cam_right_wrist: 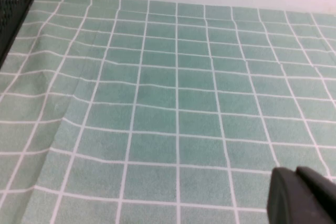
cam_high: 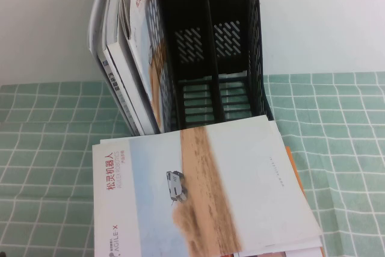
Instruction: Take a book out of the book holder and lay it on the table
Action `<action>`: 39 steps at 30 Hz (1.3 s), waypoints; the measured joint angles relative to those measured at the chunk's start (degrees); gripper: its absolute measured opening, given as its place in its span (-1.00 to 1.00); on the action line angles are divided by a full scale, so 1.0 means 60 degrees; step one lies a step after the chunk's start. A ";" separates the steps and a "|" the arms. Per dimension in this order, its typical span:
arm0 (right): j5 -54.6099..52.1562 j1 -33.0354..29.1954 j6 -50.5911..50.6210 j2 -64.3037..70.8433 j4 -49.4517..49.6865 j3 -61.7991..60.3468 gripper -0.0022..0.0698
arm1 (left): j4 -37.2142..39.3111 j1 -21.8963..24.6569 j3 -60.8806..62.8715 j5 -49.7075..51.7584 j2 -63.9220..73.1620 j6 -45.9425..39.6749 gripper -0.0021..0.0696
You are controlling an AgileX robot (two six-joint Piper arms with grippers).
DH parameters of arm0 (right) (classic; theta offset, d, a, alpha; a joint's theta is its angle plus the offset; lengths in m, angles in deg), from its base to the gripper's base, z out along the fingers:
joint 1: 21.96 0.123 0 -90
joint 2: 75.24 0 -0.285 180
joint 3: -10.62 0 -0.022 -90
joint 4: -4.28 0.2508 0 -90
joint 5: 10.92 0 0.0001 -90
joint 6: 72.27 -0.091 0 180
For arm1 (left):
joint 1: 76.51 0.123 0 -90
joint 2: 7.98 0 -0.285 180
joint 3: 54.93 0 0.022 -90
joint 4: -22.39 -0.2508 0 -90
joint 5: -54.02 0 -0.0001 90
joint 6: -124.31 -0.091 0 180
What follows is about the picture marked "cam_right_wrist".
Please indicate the green checkered tablecloth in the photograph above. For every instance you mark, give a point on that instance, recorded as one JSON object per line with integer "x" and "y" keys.
{"x": 168, "y": 103}

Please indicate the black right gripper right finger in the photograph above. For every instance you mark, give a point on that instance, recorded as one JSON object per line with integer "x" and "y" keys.
{"x": 323, "y": 192}

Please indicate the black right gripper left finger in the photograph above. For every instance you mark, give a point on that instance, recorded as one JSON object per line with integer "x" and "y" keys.
{"x": 286, "y": 200}

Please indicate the black mesh book holder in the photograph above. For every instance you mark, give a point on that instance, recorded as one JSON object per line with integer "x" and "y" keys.
{"x": 13, "y": 11}

